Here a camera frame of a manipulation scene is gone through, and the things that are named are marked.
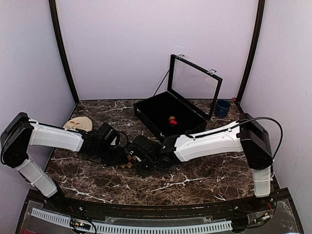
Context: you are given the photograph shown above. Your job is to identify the tan brown argyle sock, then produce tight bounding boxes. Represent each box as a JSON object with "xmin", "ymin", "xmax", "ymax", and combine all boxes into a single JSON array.
[{"xmin": 116, "ymin": 155, "xmax": 137, "ymax": 169}]

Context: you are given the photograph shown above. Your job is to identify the red orange argyle sock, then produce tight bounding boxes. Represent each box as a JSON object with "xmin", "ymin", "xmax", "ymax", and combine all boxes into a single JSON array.
[{"xmin": 168, "ymin": 116, "xmax": 177, "ymax": 126}]

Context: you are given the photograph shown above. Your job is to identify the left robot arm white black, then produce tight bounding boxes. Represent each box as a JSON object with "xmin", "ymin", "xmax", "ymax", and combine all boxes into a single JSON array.
[{"xmin": 0, "ymin": 112, "xmax": 128, "ymax": 213}]

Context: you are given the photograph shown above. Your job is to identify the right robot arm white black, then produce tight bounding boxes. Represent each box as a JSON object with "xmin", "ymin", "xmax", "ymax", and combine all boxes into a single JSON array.
[{"xmin": 128, "ymin": 113, "xmax": 273, "ymax": 212}]

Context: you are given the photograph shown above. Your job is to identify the beige round plate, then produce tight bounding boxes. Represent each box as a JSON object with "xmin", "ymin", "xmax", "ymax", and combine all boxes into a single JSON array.
[{"xmin": 63, "ymin": 117, "xmax": 93, "ymax": 132}]

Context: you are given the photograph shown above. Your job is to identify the black display case box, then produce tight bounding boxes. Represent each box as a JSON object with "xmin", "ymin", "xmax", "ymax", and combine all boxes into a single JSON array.
[{"xmin": 134, "ymin": 54, "xmax": 223, "ymax": 142}]

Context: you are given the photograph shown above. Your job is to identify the blue mug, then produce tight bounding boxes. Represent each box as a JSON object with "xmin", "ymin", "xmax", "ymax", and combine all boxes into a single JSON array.
[{"xmin": 215, "ymin": 99, "xmax": 231, "ymax": 118}]

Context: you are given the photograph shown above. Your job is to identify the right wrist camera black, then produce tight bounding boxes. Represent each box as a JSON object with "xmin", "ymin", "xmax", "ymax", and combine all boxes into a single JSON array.
[{"xmin": 128, "ymin": 135, "xmax": 161, "ymax": 161}]

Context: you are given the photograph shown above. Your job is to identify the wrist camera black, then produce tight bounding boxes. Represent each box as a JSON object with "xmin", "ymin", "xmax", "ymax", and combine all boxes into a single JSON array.
[
  {"xmin": 97, "ymin": 122, "xmax": 120, "ymax": 145},
  {"xmin": 128, "ymin": 135, "xmax": 161, "ymax": 161}
]

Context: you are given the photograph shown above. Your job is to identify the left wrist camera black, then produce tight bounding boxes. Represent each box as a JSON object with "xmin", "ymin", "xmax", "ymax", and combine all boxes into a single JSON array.
[{"xmin": 97, "ymin": 122, "xmax": 120, "ymax": 145}]

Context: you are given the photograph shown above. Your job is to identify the white slotted cable duct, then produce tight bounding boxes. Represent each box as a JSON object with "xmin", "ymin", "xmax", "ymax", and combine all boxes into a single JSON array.
[{"xmin": 30, "ymin": 208, "xmax": 233, "ymax": 234}]

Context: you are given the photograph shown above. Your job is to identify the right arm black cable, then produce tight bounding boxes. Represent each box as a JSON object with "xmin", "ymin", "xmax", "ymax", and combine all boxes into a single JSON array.
[{"xmin": 234, "ymin": 117, "xmax": 284, "ymax": 169}]

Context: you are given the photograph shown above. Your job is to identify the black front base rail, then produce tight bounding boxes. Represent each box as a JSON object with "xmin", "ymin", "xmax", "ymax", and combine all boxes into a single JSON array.
[{"xmin": 15, "ymin": 187, "xmax": 304, "ymax": 234}]

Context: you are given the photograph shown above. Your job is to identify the left black frame post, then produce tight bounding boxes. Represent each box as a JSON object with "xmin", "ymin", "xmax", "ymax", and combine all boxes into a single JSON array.
[{"xmin": 49, "ymin": 0, "xmax": 80, "ymax": 105}]

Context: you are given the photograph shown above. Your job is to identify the black frame post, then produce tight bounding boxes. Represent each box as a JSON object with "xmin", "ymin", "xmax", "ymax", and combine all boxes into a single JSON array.
[
  {"xmin": 49, "ymin": 0, "xmax": 80, "ymax": 105},
  {"xmin": 236, "ymin": 0, "xmax": 266, "ymax": 105}
]

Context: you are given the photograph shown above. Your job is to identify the right black frame post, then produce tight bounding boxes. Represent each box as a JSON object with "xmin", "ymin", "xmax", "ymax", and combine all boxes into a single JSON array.
[{"xmin": 236, "ymin": 0, "xmax": 266, "ymax": 105}]

